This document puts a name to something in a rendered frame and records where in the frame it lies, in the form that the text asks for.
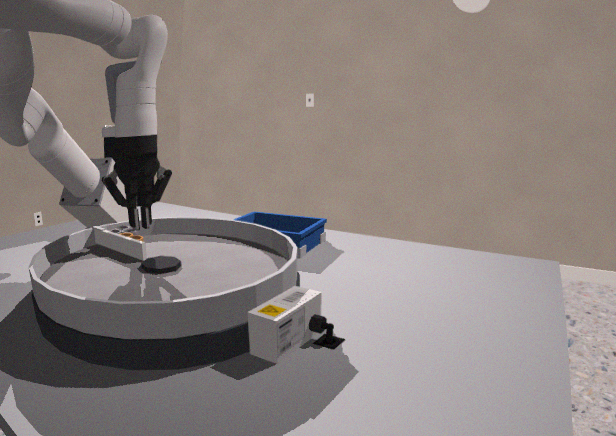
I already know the blue open crate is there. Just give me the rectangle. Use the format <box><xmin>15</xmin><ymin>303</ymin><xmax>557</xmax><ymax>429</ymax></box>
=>
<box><xmin>233</xmin><ymin>211</ymin><xmax>327</xmax><ymax>258</ymax></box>

